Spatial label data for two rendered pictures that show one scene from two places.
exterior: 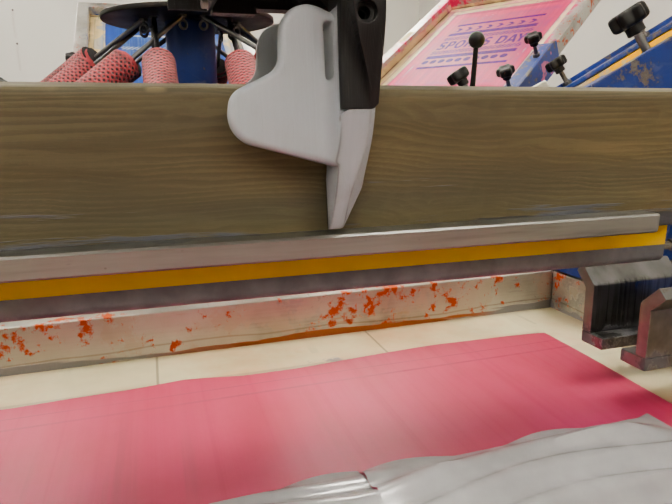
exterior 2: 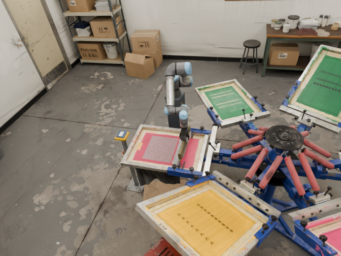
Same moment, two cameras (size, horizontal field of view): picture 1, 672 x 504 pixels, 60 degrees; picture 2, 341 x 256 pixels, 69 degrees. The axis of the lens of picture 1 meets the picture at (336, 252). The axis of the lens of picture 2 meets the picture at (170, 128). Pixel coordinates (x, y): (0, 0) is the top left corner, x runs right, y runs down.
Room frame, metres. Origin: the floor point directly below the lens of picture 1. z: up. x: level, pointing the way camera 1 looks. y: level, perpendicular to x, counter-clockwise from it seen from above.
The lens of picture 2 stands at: (1.20, -1.42, 2.81)
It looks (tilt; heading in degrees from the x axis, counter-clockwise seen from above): 42 degrees down; 127
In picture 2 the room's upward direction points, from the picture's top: 7 degrees counter-clockwise
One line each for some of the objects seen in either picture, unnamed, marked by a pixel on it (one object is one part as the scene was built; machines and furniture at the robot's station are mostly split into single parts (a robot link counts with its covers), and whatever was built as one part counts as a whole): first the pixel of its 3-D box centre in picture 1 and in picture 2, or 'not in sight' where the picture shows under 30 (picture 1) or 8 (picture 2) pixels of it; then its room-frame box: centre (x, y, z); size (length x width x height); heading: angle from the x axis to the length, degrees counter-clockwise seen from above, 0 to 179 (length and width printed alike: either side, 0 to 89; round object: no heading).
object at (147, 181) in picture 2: not in sight; (158, 177); (0.10, -0.27, 0.74); 0.46 x 0.04 x 0.42; 17
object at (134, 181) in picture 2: not in sight; (130, 162); (-0.48, -0.11, 0.48); 0.22 x 0.22 x 0.96; 17
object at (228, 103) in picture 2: not in sight; (233, 101); (0.43, 0.87, 1.05); 1.08 x 0.61 x 0.23; 137
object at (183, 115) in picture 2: not in sight; (183, 117); (0.27, 0.02, 1.39); 0.09 x 0.08 x 0.11; 118
